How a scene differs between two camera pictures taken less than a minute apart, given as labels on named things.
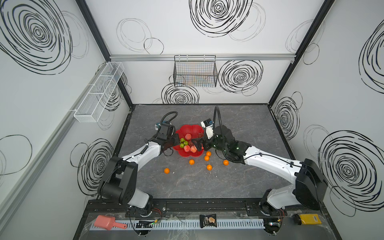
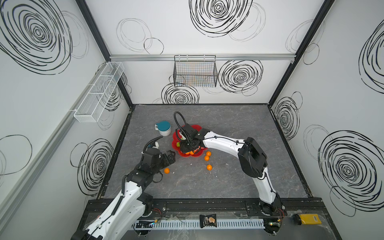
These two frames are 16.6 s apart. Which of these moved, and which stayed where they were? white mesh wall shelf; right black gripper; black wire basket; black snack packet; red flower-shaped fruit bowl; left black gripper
Moved: right black gripper; left black gripper
Stayed: white mesh wall shelf; black wire basket; black snack packet; red flower-shaped fruit bowl
